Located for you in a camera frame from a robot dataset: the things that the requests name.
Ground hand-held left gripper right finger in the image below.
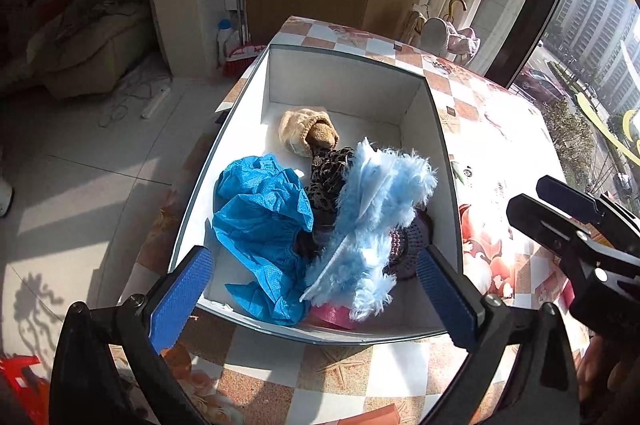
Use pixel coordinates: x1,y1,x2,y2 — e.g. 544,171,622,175
417,245,583,425

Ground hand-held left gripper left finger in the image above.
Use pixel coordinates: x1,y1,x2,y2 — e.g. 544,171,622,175
47,246,216,425

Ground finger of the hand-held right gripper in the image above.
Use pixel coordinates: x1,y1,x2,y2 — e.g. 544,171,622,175
506,194,616,257
536,175,640,236

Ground purple knit item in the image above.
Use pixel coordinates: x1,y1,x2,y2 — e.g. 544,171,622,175
382,210,436,281

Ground light blue fluffy cloth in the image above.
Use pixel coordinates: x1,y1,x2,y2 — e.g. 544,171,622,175
302,137,438,322

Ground blue plastic shoe cover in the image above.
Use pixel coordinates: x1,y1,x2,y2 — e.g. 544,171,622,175
211,154,316,327

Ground pink foam sponge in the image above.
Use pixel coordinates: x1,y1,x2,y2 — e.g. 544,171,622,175
305,302,361,331

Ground leopard print scrunchie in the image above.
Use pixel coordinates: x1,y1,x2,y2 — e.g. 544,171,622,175
302,146,357,213

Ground beige knit hat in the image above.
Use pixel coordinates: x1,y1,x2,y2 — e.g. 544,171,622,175
278,106,331,160

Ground dark brown fuzzy hat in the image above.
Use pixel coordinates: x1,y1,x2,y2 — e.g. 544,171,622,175
306,119,341,150

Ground white storage box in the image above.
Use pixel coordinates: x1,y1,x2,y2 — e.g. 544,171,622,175
167,44,465,346

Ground person's right hand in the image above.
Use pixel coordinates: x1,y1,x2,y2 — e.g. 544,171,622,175
580,335,626,406

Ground floral tissue box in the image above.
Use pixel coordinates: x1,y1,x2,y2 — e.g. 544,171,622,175
447,155,576,301

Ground red parked car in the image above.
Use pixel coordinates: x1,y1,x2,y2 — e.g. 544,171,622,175
517,67,566,106

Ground red plastic stool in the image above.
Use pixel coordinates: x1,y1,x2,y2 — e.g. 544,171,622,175
0,355,51,425

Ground pink clothing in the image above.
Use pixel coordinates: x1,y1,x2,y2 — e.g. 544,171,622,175
445,22,481,66

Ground white power strip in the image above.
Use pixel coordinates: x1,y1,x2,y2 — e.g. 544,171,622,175
141,87,171,120

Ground white round object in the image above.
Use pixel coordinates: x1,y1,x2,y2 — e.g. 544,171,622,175
0,180,15,218

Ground red broom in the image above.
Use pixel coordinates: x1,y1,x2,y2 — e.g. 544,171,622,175
221,42,263,78

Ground white detergent bottle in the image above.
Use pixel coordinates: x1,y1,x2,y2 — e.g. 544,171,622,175
216,19,236,66

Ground beige sofa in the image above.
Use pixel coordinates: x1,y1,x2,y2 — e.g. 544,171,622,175
0,0,156,98

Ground white cable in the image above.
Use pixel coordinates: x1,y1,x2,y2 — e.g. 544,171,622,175
97,75,166,128

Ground brown umbrella handle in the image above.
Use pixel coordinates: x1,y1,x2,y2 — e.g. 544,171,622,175
446,0,468,26

